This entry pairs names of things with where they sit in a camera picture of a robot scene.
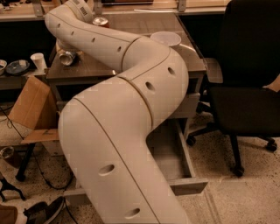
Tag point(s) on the silver blue redbull can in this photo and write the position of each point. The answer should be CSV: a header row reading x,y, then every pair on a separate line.
x,y
67,58

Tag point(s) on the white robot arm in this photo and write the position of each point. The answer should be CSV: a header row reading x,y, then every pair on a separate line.
x,y
103,129

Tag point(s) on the grey bottom drawer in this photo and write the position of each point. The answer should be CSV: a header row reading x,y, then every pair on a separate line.
x,y
180,169

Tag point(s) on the grey drawer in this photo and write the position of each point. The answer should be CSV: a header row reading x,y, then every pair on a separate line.
x,y
180,169
186,106

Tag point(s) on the grey middle drawer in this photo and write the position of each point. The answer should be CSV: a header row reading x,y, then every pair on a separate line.
x,y
186,106

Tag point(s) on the grey drawer cabinet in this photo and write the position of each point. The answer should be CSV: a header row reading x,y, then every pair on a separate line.
x,y
67,81

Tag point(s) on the orange soda can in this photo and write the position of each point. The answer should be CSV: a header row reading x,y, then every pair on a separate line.
x,y
101,21

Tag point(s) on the black office chair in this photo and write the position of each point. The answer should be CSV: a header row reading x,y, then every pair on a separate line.
x,y
243,79

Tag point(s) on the open cardboard box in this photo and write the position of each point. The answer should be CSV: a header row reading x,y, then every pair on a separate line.
x,y
36,109

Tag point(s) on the white paper cup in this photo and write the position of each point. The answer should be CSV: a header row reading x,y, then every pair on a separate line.
x,y
39,61

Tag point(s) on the dark round dish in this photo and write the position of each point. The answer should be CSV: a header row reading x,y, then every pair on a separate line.
x,y
17,67

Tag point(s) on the brown cup on floor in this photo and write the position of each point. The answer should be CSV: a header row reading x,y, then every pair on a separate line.
x,y
9,155

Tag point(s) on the black stand leg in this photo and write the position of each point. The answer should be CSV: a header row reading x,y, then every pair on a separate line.
x,y
21,171

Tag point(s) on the dark shoe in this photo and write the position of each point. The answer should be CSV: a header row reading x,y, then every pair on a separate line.
x,y
42,213

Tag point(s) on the white bowl at left edge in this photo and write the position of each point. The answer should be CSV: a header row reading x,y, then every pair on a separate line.
x,y
3,65

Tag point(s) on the black tripod foot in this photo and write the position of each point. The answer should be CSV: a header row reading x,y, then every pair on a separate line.
x,y
6,186

